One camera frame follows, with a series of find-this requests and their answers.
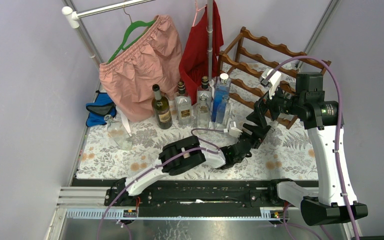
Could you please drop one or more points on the vertical metal pole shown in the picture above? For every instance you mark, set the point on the vertical metal pole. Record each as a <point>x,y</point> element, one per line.
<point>209,29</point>

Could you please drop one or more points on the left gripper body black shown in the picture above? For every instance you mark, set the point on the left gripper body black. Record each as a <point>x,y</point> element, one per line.
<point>247,137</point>

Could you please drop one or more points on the clear glass wine bottle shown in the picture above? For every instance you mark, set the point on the clear glass wine bottle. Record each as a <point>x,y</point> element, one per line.
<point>273,126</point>

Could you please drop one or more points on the blue black bag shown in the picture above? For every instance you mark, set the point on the blue black bag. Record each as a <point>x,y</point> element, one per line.
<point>97,110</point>

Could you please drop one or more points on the floral table mat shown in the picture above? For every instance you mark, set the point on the floral table mat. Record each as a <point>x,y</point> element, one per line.
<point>284,153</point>

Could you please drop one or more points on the blue glass bottle silver cap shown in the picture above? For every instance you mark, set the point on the blue glass bottle silver cap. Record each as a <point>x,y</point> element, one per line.
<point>222,88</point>

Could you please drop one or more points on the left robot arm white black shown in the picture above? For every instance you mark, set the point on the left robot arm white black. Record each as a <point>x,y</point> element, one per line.
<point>183,155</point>

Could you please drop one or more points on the metal clothes rail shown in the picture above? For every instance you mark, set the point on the metal clothes rail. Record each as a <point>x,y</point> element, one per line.
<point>102,29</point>

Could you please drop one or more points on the dark green wine bottle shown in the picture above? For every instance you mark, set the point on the dark green wine bottle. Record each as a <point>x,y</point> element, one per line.
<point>161,108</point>

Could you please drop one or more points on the red garment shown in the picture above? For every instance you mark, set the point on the red garment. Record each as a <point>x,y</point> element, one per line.
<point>194,62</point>

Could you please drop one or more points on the pink skirt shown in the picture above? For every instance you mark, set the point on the pink skirt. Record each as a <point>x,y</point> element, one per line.
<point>153,59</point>

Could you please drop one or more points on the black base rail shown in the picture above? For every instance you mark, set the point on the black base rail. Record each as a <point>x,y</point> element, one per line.
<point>204,199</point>

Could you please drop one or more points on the small clear bottle bluish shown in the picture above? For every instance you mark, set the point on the small clear bottle bluish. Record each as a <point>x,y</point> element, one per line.
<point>223,113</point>

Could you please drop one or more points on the clear square liquor bottle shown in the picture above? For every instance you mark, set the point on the clear square liquor bottle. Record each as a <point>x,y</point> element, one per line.
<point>183,104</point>

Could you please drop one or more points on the wooden wine rack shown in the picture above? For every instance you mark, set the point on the wooden wine rack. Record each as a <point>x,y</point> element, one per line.
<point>236,64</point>

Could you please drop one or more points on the small clear glass bottle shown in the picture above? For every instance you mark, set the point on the small clear glass bottle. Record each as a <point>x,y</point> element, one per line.
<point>203,112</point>

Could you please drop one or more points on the clear glass flask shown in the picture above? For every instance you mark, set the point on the clear glass flask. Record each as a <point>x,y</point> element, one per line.
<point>118,133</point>

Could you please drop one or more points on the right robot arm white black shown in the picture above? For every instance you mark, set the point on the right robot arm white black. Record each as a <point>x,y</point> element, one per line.
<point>335,201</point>

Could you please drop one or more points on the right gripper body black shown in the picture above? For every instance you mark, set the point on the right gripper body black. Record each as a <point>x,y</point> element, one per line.
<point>282,103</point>

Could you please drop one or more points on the pink clothes hanger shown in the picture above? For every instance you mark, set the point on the pink clothes hanger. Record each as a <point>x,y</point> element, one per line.
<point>199,7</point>

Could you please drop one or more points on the clear bottle black gold cap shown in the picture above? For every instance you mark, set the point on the clear bottle black gold cap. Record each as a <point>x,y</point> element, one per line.
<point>205,89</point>

